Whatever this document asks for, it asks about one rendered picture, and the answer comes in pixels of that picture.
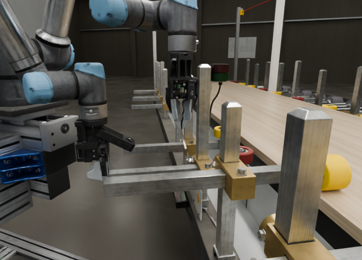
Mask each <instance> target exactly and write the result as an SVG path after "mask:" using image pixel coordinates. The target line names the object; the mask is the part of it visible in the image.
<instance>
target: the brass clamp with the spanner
mask: <svg viewBox="0 0 362 260"><path fill-rule="evenodd" d="M211 162H212V161H211V160H210V158H209V157H208V160H198V159H197V157H196V155H194V156H193V164H194V165H195V164H196V165H197V167H198V170H211V169H215V168H212V167H211V168H210V169H207V168H205V167H204V166H205V163H210V164H211Z"/></svg>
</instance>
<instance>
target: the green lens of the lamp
mask: <svg viewBox="0 0 362 260"><path fill-rule="evenodd" d="M228 76H229V73H211V81H228Z"/></svg>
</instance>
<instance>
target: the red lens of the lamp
mask: <svg viewBox="0 0 362 260"><path fill-rule="evenodd" d="M210 67H211V72H229V65H211V64H210Z"/></svg>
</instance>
